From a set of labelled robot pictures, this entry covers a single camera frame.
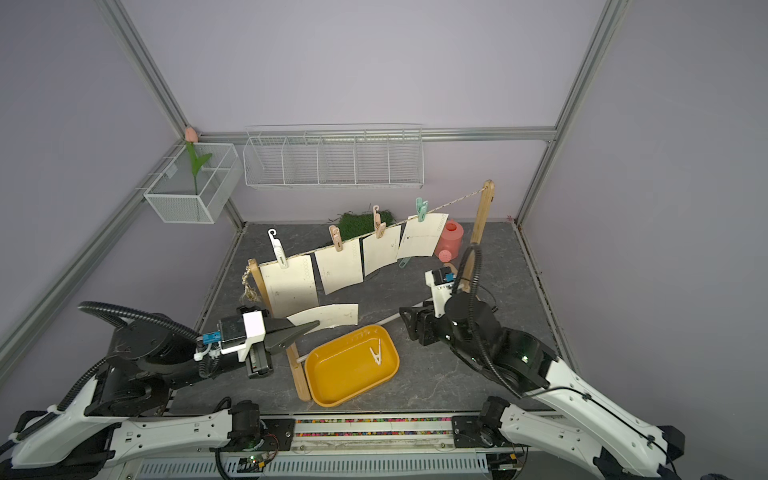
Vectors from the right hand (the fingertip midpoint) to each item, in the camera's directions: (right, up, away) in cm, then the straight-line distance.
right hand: (410, 306), depth 65 cm
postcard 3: (-15, +8, -2) cm, 17 cm away
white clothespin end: (-8, -18, +20) cm, 28 cm away
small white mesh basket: (-60, +26, +12) cm, 67 cm away
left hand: (-15, +2, -20) cm, 25 cm away
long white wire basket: (-24, +44, +34) cm, 61 cm away
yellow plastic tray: (-16, -21, +22) cm, 35 cm away
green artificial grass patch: (-20, +23, +51) cm, 59 cm away
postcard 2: (-7, +12, +3) cm, 14 cm away
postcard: (+2, +15, +3) cm, 16 cm away
